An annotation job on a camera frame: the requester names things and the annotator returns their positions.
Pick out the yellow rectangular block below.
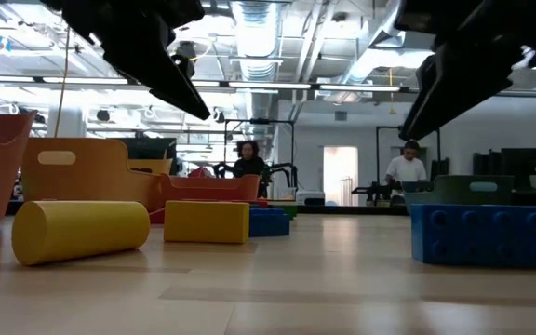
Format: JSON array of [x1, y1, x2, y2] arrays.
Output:
[[163, 200, 251, 245]]

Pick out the person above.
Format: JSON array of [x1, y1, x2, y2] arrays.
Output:
[[383, 140, 428, 206], [230, 140, 272, 199]]

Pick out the yellow cylinder block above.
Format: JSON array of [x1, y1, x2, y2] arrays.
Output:
[[10, 199, 152, 267]]

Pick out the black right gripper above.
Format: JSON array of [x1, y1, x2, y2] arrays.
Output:
[[394, 0, 536, 142]]

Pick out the black equipment rack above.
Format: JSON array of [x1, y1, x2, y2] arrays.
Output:
[[472, 147, 536, 210]]

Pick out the green plastic building brick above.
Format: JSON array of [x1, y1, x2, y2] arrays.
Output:
[[267, 203, 299, 221]]

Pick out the white box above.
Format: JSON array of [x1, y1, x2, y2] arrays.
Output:
[[295, 189, 326, 207]]

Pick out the ceiling cable reel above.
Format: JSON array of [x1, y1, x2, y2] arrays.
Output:
[[173, 40, 198, 66]]

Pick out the long ceiling light strip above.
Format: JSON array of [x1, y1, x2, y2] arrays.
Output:
[[0, 74, 536, 100]]

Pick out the yellow hanging cable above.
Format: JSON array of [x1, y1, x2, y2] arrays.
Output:
[[53, 25, 72, 139]]

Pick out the silver diagonal duct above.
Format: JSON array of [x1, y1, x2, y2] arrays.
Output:
[[342, 0, 407, 85]]

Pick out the white pillar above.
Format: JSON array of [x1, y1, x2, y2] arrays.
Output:
[[47, 90, 87, 139]]

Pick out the black table edge rail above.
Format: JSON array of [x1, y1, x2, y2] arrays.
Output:
[[5, 199, 536, 228]]

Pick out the orange plastic bin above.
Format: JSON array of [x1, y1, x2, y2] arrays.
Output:
[[158, 172, 261, 215]]

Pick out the yellow plastic bin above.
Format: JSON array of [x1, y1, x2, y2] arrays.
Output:
[[127, 157, 175, 176], [20, 137, 163, 216]]

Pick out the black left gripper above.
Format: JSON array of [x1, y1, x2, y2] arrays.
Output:
[[39, 0, 211, 121]]

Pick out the blue plastic building brick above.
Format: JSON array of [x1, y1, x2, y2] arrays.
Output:
[[248, 207, 291, 238], [409, 203, 536, 270]]

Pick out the grey-green plastic bin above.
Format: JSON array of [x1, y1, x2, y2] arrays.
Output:
[[402, 174, 516, 208]]

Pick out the silver ventilation duct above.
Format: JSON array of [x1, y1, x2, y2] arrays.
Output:
[[229, 0, 282, 123]]

